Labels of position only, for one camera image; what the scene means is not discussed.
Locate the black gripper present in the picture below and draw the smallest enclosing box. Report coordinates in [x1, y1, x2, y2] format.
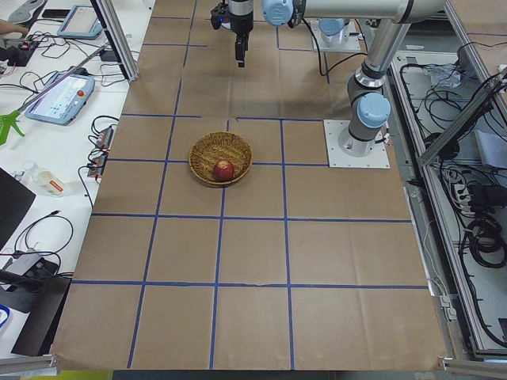
[234, 32, 250, 68]

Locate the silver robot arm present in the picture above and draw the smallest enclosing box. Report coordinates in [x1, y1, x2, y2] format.
[261, 0, 445, 158]
[228, 0, 254, 68]

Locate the woven wicker basket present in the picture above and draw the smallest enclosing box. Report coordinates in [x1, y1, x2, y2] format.
[189, 131, 253, 187]

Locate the dark red apple in basket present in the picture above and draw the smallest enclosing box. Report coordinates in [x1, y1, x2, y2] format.
[213, 159, 234, 182]

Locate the blue teach pendant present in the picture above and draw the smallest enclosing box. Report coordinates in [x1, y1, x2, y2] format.
[25, 74, 95, 125]
[57, 5, 102, 40]

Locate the green-tipped metal pole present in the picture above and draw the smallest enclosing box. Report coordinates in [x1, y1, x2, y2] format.
[0, 42, 109, 145]

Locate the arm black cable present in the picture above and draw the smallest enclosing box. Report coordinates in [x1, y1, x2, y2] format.
[303, 17, 332, 76]

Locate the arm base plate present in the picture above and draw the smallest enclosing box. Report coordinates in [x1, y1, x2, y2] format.
[311, 19, 361, 53]
[323, 120, 390, 169]

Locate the aluminium frame post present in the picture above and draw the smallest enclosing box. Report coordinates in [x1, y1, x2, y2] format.
[90, 0, 139, 82]

